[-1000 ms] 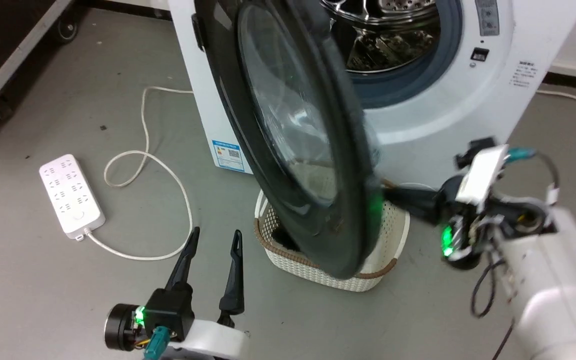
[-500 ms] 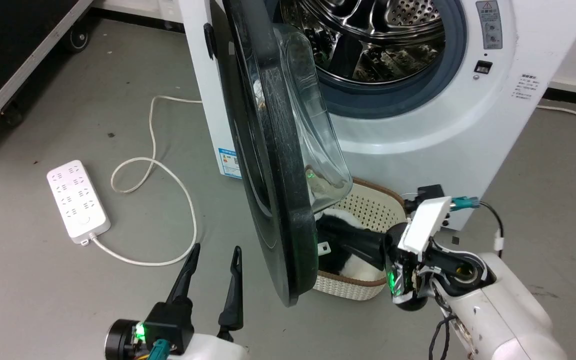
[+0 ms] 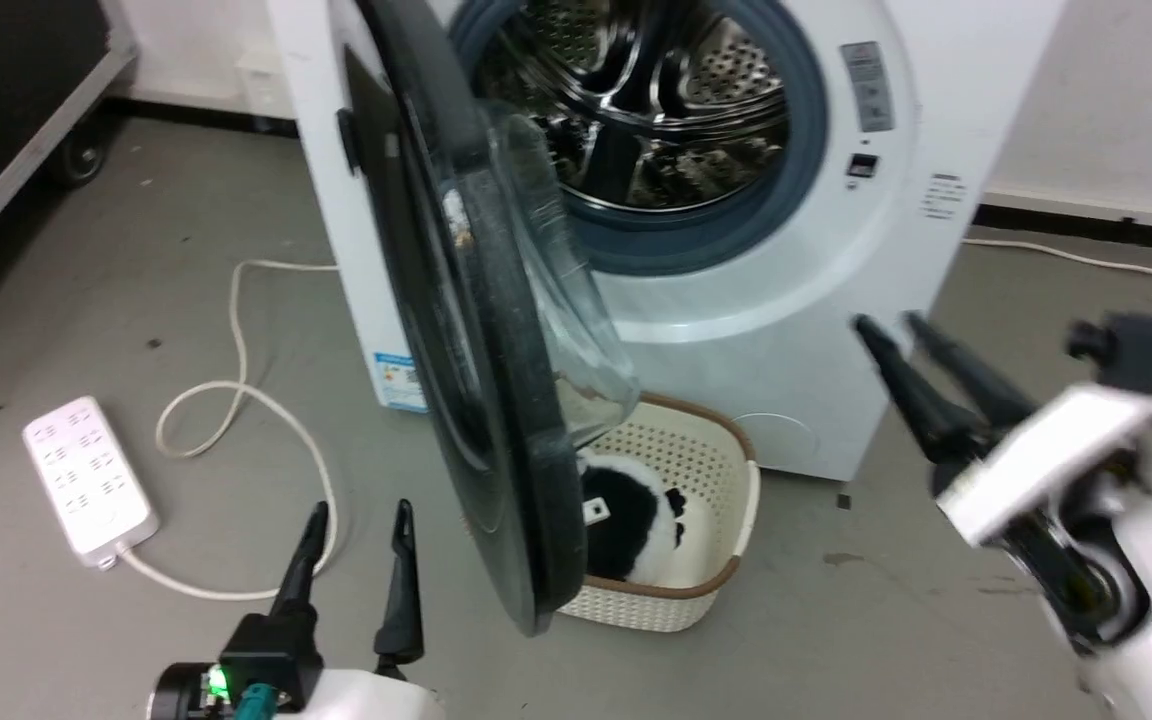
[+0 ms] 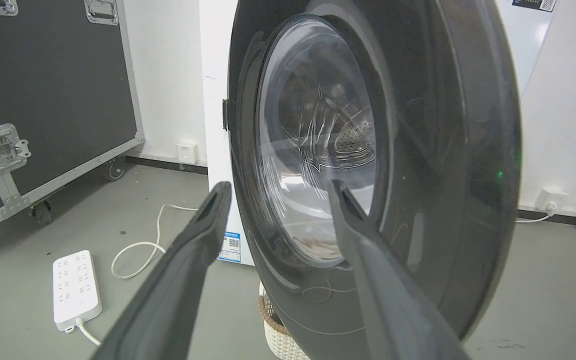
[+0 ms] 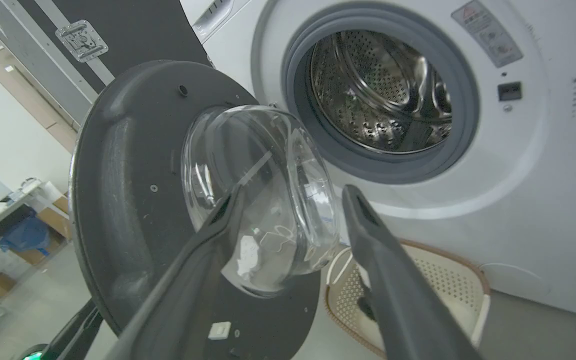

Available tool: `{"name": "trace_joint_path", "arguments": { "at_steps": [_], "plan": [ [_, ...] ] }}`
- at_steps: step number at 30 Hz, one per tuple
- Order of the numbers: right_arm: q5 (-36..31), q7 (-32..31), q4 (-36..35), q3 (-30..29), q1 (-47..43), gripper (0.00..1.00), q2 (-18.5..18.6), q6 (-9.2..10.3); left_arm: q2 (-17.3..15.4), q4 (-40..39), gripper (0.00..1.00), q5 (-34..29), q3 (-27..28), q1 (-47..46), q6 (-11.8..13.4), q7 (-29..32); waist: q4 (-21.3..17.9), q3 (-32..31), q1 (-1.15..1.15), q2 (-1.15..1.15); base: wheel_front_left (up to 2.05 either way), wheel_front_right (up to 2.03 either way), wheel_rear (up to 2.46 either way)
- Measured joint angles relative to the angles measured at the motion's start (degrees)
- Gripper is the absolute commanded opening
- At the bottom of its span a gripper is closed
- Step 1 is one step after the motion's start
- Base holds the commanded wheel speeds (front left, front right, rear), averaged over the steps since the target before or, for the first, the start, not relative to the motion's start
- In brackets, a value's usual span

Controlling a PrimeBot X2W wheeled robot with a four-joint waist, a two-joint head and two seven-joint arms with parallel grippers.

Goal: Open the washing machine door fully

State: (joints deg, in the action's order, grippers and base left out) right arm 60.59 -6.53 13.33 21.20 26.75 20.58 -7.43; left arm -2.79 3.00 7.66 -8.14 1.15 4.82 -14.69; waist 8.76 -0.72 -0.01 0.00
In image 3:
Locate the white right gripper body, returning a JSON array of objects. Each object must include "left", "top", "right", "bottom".
[{"left": 934, "top": 384, "right": 1152, "bottom": 547}]

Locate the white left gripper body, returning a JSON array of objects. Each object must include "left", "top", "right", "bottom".
[{"left": 279, "top": 668, "right": 448, "bottom": 720}]

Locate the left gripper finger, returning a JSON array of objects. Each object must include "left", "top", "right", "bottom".
[
  {"left": 374, "top": 500, "right": 426, "bottom": 682},
  {"left": 271, "top": 502, "right": 328, "bottom": 620}
]

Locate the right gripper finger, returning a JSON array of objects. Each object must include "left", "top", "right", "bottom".
[
  {"left": 903, "top": 311, "right": 1038, "bottom": 434},
  {"left": 853, "top": 315, "right": 988, "bottom": 467}
]

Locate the white front-load washing machine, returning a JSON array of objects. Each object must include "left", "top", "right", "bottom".
[{"left": 266, "top": 0, "right": 1067, "bottom": 483}]

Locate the round black washing machine door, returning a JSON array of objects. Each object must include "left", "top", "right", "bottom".
[{"left": 336, "top": 0, "right": 642, "bottom": 638}]

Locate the steel washing machine drum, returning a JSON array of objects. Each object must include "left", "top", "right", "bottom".
[{"left": 476, "top": 0, "right": 792, "bottom": 213}]

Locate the cream plastic laundry basket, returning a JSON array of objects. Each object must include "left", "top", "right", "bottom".
[{"left": 546, "top": 392, "right": 762, "bottom": 633}]

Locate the white power strip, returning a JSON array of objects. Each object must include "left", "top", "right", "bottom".
[{"left": 23, "top": 396, "right": 159, "bottom": 569}]

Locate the black and white panda plush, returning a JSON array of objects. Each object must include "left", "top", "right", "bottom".
[{"left": 576, "top": 450, "right": 712, "bottom": 587}]

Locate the black caster wheel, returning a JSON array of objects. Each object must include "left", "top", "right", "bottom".
[{"left": 54, "top": 118, "right": 109, "bottom": 188}]

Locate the thin white floor cable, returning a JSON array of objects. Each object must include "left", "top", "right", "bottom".
[{"left": 961, "top": 237, "right": 1152, "bottom": 282}]

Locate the white power strip cable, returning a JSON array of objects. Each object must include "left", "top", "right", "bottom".
[{"left": 116, "top": 260, "right": 340, "bottom": 603}]

